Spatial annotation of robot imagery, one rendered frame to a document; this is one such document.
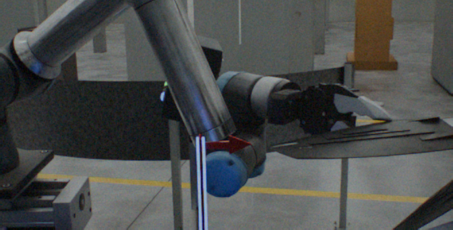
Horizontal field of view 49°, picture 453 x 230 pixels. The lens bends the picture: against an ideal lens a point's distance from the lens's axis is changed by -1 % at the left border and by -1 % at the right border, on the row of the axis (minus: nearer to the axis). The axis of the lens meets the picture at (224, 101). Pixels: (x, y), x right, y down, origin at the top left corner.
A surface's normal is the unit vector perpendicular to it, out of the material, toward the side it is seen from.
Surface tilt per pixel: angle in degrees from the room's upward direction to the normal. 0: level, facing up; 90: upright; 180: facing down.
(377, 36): 90
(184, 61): 81
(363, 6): 90
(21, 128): 90
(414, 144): 4
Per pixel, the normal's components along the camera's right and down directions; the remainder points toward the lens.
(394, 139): -0.07, -0.97
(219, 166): -0.27, 0.22
